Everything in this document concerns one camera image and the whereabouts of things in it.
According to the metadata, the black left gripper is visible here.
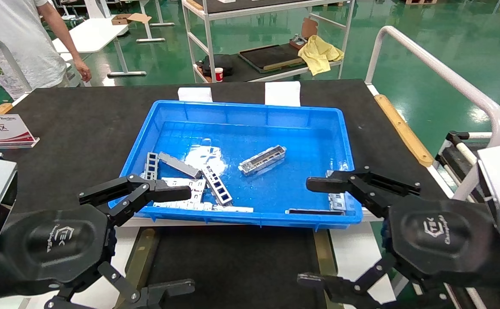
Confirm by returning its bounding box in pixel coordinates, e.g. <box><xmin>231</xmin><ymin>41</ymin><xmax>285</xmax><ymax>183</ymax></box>
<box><xmin>0</xmin><ymin>174</ymin><xmax>196</xmax><ymax>309</ymax></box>

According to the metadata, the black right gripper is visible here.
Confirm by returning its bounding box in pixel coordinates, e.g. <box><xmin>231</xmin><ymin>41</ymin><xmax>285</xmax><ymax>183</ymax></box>
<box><xmin>297</xmin><ymin>168</ymin><xmax>500</xmax><ymax>309</ymax></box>

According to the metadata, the silver metal cage part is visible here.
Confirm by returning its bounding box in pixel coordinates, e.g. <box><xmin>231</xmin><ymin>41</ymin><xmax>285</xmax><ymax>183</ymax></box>
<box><xmin>238</xmin><ymin>145</ymin><xmax>287</xmax><ymax>176</ymax></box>

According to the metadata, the ribbed silver metal part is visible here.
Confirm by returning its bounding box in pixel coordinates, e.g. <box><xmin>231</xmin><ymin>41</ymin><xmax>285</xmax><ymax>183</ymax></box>
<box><xmin>325</xmin><ymin>170</ymin><xmax>347</xmax><ymax>211</ymax></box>

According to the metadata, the narrow metal part with holes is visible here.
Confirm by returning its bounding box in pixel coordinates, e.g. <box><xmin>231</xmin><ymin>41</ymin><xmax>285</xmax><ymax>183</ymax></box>
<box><xmin>145</xmin><ymin>152</ymin><xmax>160</xmax><ymax>181</ymax></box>

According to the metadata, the metal part with square windows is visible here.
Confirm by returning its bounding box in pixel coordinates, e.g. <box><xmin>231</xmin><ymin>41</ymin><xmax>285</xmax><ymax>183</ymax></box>
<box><xmin>202</xmin><ymin>165</ymin><xmax>233</xmax><ymax>206</ymax></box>

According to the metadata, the black container with olive rim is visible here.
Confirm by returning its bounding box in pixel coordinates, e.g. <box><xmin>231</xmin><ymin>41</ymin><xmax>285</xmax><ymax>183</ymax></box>
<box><xmin>123</xmin><ymin>225</ymin><xmax>341</xmax><ymax>309</ymax></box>

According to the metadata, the plain grey metal bar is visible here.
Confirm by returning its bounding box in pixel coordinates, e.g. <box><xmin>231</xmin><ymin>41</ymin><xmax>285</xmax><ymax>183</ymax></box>
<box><xmin>159</xmin><ymin>152</ymin><xmax>202</xmax><ymax>179</ymax></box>

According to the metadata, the long thin metal strip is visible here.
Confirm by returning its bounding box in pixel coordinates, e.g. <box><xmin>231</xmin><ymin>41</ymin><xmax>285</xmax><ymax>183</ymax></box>
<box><xmin>153</xmin><ymin>201</ymin><xmax>254</xmax><ymax>214</ymax></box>

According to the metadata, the long wooden edge strip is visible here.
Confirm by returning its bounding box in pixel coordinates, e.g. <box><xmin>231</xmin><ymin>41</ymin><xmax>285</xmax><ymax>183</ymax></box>
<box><xmin>374</xmin><ymin>94</ymin><xmax>434</xmax><ymax>168</ymax></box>

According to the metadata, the tube cart with black shelves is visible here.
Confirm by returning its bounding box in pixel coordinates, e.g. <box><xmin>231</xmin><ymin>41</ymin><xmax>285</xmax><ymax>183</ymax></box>
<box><xmin>437</xmin><ymin>130</ymin><xmax>500</xmax><ymax>202</ymax></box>

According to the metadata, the blue plastic bin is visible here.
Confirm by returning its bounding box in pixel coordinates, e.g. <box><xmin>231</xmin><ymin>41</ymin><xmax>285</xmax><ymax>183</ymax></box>
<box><xmin>108</xmin><ymin>100</ymin><xmax>364</xmax><ymax>228</ymax></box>

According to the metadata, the small white paper sheet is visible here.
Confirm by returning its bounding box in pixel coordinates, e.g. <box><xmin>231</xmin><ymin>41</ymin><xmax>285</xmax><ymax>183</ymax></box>
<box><xmin>178</xmin><ymin>87</ymin><xmax>213</xmax><ymax>103</ymax></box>

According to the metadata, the red and white sign card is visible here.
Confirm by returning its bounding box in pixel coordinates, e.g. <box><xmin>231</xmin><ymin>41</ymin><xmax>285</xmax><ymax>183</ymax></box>
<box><xmin>0</xmin><ymin>114</ymin><xmax>40</xmax><ymax>150</ymax></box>

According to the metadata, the large white paper sheet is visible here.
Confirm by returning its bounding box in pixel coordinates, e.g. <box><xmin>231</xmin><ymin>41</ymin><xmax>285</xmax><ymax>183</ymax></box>
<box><xmin>265</xmin><ymin>81</ymin><xmax>301</xmax><ymax>107</ymax></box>

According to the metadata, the yellow cloth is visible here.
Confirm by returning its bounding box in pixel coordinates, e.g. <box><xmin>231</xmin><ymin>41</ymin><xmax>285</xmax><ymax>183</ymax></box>
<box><xmin>298</xmin><ymin>35</ymin><xmax>344</xmax><ymax>76</ymax></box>

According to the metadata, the black bag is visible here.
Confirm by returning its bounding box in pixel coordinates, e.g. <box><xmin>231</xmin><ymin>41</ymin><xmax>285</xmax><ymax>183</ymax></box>
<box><xmin>199</xmin><ymin>55</ymin><xmax>234</xmax><ymax>78</ymax></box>

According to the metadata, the black flat tray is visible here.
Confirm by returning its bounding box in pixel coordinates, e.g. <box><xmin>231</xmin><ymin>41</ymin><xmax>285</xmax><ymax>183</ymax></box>
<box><xmin>238</xmin><ymin>44</ymin><xmax>306</xmax><ymax>73</ymax></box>

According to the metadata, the white workshop table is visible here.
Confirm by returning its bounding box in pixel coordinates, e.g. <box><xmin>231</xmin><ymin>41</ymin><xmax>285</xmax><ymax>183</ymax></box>
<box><xmin>53</xmin><ymin>17</ymin><xmax>148</xmax><ymax>78</ymax></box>

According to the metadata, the brown cardboard piece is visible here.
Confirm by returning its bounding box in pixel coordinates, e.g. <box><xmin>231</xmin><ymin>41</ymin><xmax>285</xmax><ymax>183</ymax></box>
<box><xmin>301</xmin><ymin>17</ymin><xmax>318</xmax><ymax>39</ymax></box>

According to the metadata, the open flat cardboard box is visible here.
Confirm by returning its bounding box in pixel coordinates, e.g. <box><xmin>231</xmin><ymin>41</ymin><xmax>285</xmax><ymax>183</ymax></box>
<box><xmin>111</xmin><ymin>13</ymin><xmax>152</xmax><ymax>25</ymax></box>

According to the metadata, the white metal shelf rack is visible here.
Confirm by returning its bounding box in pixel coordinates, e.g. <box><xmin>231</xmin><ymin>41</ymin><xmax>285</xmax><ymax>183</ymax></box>
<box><xmin>181</xmin><ymin>0</ymin><xmax>355</xmax><ymax>83</ymax></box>

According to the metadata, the person in white T-shirt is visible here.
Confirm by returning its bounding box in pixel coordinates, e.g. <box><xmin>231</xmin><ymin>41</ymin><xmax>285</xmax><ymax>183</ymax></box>
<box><xmin>0</xmin><ymin>0</ymin><xmax>92</xmax><ymax>100</ymax></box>

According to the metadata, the white tube guard rail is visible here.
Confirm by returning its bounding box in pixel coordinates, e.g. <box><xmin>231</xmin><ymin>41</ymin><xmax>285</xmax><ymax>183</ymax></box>
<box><xmin>365</xmin><ymin>26</ymin><xmax>500</xmax><ymax>148</ymax></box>

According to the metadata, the grey tube guard rail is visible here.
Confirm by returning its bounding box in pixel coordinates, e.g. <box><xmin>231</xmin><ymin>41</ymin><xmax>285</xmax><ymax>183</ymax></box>
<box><xmin>0</xmin><ymin>36</ymin><xmax>33</xmax><ymax>93</ymax></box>

